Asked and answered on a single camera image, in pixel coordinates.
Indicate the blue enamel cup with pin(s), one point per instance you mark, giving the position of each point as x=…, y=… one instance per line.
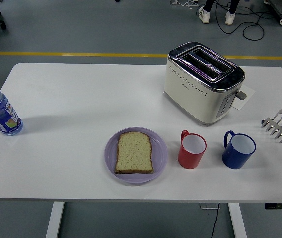
x=236, y=156

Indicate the red enamel cup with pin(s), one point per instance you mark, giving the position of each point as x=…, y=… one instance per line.
x=189, y=158

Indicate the slice of toast bread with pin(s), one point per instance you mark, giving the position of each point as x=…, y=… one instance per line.
x=134, y=153

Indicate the metal toast rack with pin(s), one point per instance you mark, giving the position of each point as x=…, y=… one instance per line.
x=275, y=126

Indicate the white paper sheet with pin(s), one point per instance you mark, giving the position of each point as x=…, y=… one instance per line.
x=242, y=102

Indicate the black table control panel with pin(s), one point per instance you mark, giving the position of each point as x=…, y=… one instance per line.
x=277, y=206

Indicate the cream and chrome toaster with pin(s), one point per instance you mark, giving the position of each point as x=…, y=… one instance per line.
x=193, y=96

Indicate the white table leg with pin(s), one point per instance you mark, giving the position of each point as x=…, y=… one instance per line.
x=237, y=220
x=54, y=220

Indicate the purple plate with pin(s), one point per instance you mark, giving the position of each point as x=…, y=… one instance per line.
x=159, y=153

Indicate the person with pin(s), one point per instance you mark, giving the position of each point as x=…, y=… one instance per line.
x=205, y=16

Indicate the yellow floor tape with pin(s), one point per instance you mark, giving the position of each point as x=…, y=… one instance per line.
x=81, y=53

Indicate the plastic bottle with blue cap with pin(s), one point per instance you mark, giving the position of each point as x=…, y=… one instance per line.
x=2, y=114

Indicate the grey bracket under table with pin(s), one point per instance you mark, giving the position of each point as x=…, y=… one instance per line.
x=206, y=206

